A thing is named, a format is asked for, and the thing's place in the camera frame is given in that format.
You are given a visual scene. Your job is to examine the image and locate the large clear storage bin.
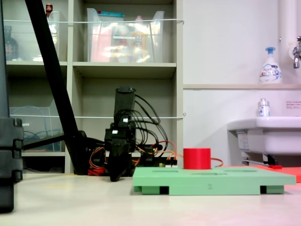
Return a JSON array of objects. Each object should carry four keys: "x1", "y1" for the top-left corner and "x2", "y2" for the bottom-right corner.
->
[{"x1": 86, "y1": 8, "x2": 166, "y2": 63}]

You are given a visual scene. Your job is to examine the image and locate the red cylinder block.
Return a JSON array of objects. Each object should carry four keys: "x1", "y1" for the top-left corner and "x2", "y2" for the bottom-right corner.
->
[{"x1": 183, "y1": 147, "x2": 212, "y2": 170}]

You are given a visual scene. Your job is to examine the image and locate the long black cable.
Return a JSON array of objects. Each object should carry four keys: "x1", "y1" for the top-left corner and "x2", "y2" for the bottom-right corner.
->
[{"x1": 135, "y1": 94, "x2": 169, "y2": 153}]

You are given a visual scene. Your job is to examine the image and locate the white sink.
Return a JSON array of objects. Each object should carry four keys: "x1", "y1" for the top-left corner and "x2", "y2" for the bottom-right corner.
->
[{"x1": 226, "y1": 116, "x2": 301, "y2": 166}]

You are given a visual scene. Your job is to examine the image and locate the circuit board with wires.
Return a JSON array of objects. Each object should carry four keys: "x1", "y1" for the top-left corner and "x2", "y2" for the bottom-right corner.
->
[{"x1": 155, "y1": 161, "x2": 179, "y2": 169}]

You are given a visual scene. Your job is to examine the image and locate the notched black stack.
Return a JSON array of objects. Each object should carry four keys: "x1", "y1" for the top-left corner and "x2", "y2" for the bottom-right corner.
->
[{"x1": 0, "y1": 117, "x2": 24, "y2": 214}]

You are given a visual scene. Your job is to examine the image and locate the metal faucet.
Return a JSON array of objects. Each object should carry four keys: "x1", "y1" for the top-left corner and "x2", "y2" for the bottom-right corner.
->
[{"x1": 291, "y1": 36, "x2": 301, "y2": 70}]

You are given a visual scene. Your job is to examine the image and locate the white blue soap pump bottle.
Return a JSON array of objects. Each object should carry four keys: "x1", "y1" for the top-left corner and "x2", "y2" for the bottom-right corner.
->
[{"x1": 259, "y1": 46, "x2": 283, "y2": 84}]

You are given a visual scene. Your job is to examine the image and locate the thick black tripod leg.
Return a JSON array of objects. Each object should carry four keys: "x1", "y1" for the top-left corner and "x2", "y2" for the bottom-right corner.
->
[{"x1": 24, "y1": 0, "x2": 91, "y2": 176}]

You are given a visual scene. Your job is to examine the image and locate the white safety cord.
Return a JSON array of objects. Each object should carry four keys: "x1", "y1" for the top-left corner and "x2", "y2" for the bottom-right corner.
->
[
  {"x1": 3, "y1": 18, "x2": 185, "y2": 26},
  {"x1": 9, "y1": 112, "x2": 187, "y2": 120}
]

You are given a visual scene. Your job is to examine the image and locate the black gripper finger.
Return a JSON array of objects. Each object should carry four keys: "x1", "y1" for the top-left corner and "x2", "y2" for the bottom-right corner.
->
[
  {"x1": 109, "y1": 152, "x2": 121, "y2": 183},
  {"x1": 119, "y1": 152, "x2": 132, "y2": 182}
]

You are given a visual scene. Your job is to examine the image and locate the thin black tripod leg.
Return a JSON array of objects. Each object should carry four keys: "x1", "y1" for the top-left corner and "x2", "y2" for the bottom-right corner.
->
[{"x1": 22, "y1": 133, "x2": 66, "y2": 152}]

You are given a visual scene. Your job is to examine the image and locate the green shape sorter board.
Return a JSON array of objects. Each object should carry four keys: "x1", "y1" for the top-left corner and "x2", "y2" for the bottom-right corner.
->
[{"x1": 132, "y1": 166, "x2": 297, "y2": 196}]

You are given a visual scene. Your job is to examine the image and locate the white wall sign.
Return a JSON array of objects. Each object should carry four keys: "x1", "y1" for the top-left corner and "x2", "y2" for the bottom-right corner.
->
[{"x1": 285, "y1": 100, "x2": 301, "y2": 110}]

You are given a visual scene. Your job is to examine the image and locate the beige shelf unit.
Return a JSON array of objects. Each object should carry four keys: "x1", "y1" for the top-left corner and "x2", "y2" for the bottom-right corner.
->
[{"x1": 0, "y1": 0, "x2": 184, "y2": 175}]

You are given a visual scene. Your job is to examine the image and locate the clear file box with cables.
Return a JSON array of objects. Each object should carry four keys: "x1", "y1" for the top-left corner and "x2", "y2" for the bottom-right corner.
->
[{"x1": 9, "y1": 98, "x2": 66, "y2": 153}]

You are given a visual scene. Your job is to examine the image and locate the small clear sanitizer bottle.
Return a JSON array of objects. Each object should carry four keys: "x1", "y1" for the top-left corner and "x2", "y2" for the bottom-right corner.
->
[{"x1": 256, "y1": 98, "x2": 271, "y2": 118}]

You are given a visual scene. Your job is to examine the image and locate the dark glass bottle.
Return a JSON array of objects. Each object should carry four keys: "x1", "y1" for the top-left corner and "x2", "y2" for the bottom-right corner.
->
[{"x1": 3, "y1": 25, "x2": 19, "y2": 62}]

